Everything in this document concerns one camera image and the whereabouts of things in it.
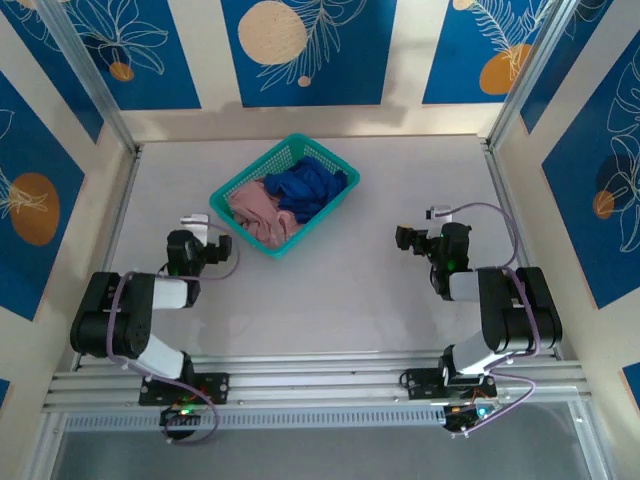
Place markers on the blue poster with beige circle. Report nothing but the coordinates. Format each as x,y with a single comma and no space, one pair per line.
350,75

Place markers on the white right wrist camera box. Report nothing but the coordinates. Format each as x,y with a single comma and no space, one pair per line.
440,211

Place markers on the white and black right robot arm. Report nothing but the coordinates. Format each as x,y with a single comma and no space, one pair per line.
520,310

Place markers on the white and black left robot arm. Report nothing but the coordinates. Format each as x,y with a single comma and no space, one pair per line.
165,292

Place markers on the blue poster orange circle fern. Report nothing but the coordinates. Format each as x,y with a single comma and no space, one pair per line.
450,75

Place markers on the blue poster white flower drawing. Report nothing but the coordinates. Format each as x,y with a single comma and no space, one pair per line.
170,75

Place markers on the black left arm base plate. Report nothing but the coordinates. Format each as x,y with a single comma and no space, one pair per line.
217,387

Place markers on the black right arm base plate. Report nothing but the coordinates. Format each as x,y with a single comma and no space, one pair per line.
420,385

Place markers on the teal plastic basket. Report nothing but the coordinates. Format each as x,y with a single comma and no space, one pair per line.
280,160

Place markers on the aluminium frame post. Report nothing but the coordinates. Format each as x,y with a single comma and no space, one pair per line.
530,75
88,70

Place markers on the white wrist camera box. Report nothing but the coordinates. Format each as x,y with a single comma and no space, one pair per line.
197,220
440,211

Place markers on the grey metal panel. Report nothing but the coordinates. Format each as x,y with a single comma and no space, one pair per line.
320,457

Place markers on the blue poster navy circle lily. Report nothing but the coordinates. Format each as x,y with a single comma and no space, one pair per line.
575,225

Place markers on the plain blue poster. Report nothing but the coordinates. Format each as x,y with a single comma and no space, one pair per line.
4,392
632,380

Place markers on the blue poster with line drawing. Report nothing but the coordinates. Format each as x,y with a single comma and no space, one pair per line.
560,75

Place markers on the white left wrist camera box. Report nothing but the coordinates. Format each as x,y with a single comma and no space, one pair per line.
197,220

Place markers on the blue poster large orange circle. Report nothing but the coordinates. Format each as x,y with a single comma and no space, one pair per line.
30,260

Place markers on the aluminium table edge rail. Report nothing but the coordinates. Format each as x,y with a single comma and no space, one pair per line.
115,215
498,170

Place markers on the wide aluminium base rail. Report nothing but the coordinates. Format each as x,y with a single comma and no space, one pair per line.
320,382

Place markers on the pink garment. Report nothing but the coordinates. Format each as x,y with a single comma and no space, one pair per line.
255,210

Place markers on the blue t-shirt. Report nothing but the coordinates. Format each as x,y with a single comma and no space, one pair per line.
305,185

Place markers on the blue poster with leaf lines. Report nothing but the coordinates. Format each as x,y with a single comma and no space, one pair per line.
55,85

